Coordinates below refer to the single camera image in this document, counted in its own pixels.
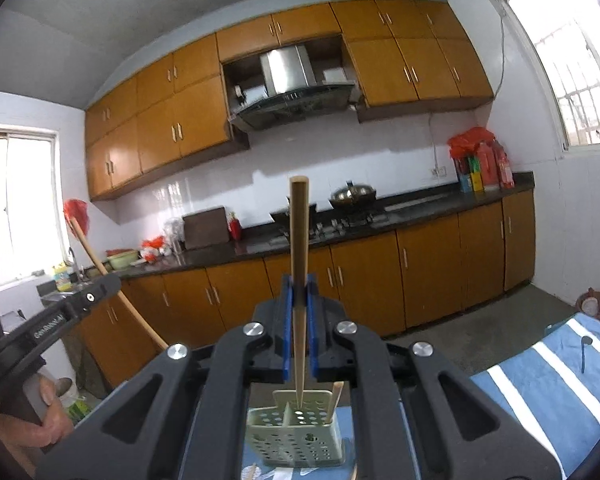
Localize brown lower kitchen cabinets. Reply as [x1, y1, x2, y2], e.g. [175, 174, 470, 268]
[74, 184, 535, 386]

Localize steel range hood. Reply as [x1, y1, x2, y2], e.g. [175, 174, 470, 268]
[223, 36, 360, 132]

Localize blue white striped tablecloth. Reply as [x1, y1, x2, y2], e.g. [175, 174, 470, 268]
[239, 311, 600, 480]

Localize brown cutting board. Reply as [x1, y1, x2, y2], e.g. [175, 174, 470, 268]
[183, 207, 230, 250]

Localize red plastic bag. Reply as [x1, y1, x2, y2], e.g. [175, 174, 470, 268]
[64, 198, 90, 236]

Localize red bags and bottles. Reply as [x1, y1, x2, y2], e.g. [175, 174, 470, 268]
[448, 127, 515, 194]

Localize black wok on stove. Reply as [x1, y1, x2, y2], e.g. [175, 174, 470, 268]
[270, 198, 318, 231]

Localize lidded wok on stove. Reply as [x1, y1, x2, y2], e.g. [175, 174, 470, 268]
[329, 181, 377, 210]

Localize green bowl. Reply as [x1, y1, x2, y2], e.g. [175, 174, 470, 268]
[107, 249, 138, 271]

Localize red bottle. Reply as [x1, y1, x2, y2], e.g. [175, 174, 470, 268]
[228, 211, 242, 242]

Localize brown kitchen cabinets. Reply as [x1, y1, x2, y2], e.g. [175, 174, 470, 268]
[85, 0, 494, 200]
[74, 184, 535, 386]

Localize brown upper kitchen cabinets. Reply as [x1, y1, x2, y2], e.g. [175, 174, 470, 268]
[85, 0, 494, 200]

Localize side window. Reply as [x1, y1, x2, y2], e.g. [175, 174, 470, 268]
[0, 132, 66, 287]

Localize green perforated utensil holder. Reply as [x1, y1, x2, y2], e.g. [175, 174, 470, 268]
[246, 390, 344, 468]

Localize person's left hand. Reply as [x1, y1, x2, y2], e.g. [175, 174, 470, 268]
[0, 373, 74, 479]

